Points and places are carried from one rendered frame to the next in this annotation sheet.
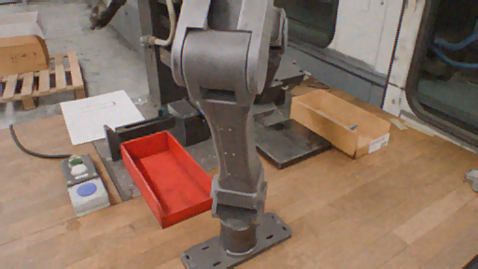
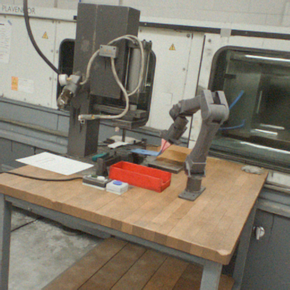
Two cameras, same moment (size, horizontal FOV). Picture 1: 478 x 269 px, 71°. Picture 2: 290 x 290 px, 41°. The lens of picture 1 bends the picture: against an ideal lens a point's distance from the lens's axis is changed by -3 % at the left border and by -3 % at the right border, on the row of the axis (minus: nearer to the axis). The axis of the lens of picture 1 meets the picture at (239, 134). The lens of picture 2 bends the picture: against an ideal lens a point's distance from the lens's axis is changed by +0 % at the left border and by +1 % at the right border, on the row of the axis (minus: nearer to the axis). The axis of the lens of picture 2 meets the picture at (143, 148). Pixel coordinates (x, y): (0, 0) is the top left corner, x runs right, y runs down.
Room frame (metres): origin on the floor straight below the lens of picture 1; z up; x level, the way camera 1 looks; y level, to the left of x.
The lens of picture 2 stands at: (-0.71, 1.10, 1.46)
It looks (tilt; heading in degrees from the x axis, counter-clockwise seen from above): 14 degrees down; 325
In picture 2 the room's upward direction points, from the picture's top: 7 degrees clockwise
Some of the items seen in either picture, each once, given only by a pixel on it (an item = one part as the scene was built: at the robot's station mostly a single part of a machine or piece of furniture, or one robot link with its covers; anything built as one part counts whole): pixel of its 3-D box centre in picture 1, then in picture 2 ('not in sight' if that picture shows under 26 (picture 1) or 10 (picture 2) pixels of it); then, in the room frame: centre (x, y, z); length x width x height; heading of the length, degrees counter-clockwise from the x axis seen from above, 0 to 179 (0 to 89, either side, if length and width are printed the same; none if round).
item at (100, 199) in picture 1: (90, 201); (116, 190); (0.55, 0.31, 0.90); 0.07 x 0.07 x 0.06; 32
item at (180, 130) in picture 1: (209, 117); (127, 157); (0.85, 0.08, 0.94); 0.20 x 0.10 x 0.07; 122
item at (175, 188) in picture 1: (165, 173); (140, 175); (0.61, 0.16, 0.93); 0.25 x 0.12 x 0.06; 32
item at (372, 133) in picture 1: (337, 121); (182, 156); (0.84, -0.27, 0.93); 0.25 x 0.13 x 0.08; 32
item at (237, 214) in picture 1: (237, 198); (194, 169); (0.44, 0.00, 1.00); 0.09 x 0.06 x 0.06; 76
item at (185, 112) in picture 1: (209, 103); (128, 149); (0.85, 0.08, 0.98); 0.20 x 0.10 x 0.01; 122
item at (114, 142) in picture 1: (120, 139); (102, 166); (0.72, 0.29, 0.95); 0.06 x 0.03 x 0.09; 122
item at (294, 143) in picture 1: (286, 141); (167, 165); (0.77, -0.12, 0.91); 0.17 x 0.16 x 0.02; 122
